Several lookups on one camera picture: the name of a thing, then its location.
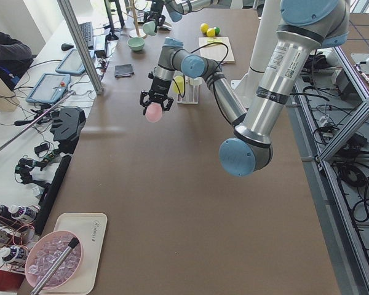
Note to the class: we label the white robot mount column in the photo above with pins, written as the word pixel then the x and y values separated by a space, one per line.
pixel 265 43

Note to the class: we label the black keyboard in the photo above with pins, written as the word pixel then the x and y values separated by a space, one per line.
pixel 87 33

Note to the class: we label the seated person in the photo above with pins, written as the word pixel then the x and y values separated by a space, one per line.
pixel 15 59

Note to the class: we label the green bowl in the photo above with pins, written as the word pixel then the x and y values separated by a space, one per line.
pixel 136 43

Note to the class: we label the green plastic cup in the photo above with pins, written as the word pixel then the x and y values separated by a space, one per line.
pixel 150 28

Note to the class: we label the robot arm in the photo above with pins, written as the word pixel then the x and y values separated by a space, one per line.
pixel 175 9
pixel 288 32

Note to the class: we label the yellow plastic cup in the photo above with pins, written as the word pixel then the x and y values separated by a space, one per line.
pixel 179 85

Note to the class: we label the black computer mouse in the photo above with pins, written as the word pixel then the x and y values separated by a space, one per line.
pixel 66 46

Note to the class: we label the pink plastic cup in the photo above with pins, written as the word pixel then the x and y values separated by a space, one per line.
pixel 154 112

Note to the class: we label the yellow lemon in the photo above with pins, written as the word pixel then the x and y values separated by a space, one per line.
pixel 204 28
pixel 211 32

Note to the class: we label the metal rod tool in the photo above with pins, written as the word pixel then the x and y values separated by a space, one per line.
pixel 55 266

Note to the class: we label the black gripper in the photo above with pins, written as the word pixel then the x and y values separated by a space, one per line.
pixel 160 15
pixel 158 87

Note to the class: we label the aluminium frame post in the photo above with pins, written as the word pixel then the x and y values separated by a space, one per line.
pixel 75 31

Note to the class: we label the blue teach pendant far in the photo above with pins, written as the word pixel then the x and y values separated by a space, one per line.
pixel 71 64

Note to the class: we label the wooden cutting board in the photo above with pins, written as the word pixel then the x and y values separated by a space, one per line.
pixel 217 52

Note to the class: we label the cream plastic tray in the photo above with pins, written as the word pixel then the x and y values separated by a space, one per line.
pixel 90 230

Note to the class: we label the wooden mug tree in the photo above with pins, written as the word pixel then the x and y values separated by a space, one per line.
pixel 132 15

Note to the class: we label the blue teach pendant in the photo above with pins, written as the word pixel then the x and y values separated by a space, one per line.
pixel 49 88
pixel 71 64

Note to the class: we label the grey folded cloth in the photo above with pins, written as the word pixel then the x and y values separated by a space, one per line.
pixel 123 70

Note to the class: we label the metal scoop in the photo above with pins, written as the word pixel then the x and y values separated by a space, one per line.
pixel 166 26

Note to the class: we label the pink bowl with ice cubes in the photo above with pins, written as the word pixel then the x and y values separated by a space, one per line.
pixel 46 252

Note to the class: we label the cream plastic cup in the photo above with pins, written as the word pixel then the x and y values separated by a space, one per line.
pixel 195 81

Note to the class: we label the white wire cup holder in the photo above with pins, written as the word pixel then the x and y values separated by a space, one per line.
pixel 191 95

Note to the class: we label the blue teach pendant near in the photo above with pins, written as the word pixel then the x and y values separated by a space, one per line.
pixel 49 88

